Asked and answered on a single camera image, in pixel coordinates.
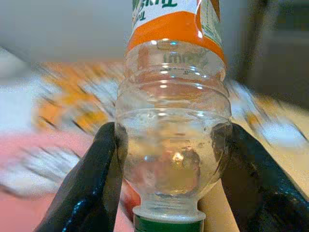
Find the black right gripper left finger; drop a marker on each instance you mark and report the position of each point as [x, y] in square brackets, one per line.
[91, 181]

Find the yellow cartoon egg blanket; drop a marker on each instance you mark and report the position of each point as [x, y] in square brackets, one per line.
[72, 96]

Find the clear plastic bottle orange label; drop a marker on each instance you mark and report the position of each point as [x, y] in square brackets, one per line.
[169, 108]

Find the pink pillow with cartoon print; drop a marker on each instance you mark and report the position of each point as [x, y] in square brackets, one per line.
[36, 212]

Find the dark cabinet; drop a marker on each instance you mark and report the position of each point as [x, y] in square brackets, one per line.
[277, 60]

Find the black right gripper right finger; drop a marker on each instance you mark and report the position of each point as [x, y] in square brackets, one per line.
[260, 188]

